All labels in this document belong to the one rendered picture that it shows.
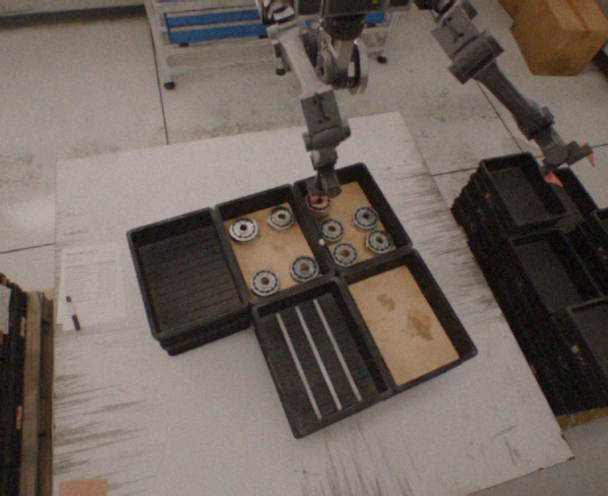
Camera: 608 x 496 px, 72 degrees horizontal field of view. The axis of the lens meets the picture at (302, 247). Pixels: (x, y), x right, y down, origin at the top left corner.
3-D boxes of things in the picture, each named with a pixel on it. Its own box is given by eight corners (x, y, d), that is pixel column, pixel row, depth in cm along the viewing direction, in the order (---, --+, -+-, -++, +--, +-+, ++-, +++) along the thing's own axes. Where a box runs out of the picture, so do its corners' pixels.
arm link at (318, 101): (343, 91, 85) (296, 106, 86) (352, 144, 96) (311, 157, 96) (299, 10, 114) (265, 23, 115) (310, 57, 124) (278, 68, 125)
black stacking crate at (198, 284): (135, 248, 149) (125, 231, 139) (215, 223, 156) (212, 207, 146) (162, 350, 133) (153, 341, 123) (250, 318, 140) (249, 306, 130)
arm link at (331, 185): (334, 144, 133) (308, 153, 133) (344, 172, 127) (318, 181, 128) (337, 165, 143) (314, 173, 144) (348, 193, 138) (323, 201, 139)
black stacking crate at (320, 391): (252, 318, 140) (251, 306, 130) (332, 289, 147) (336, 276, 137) (297, 438, 123) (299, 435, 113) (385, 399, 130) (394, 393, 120)
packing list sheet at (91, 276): (57, 250, 159) (56, 249, 158) (120, 238, 163) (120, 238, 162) (56, 332, 144) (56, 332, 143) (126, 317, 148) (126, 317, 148)
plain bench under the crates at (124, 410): (109, 240, 240) (55, 160, 179) (369, 193, 269) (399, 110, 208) (130, 578, 168) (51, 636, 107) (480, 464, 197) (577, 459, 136)
